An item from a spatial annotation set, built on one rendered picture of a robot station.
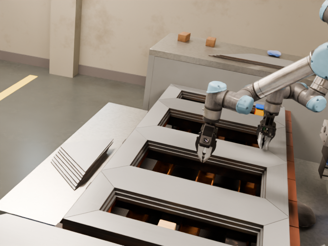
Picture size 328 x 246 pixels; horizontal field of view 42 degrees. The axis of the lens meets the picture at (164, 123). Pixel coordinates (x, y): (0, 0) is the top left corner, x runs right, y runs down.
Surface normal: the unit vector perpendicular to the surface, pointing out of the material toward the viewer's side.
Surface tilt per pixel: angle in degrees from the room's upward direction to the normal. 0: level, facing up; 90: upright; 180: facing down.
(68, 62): 90
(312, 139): 90
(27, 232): 0
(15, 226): 0
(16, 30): 90
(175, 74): 90
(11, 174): 0
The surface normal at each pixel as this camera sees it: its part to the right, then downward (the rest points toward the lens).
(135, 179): 0.13, -0.91
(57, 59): -0.18, 0.38
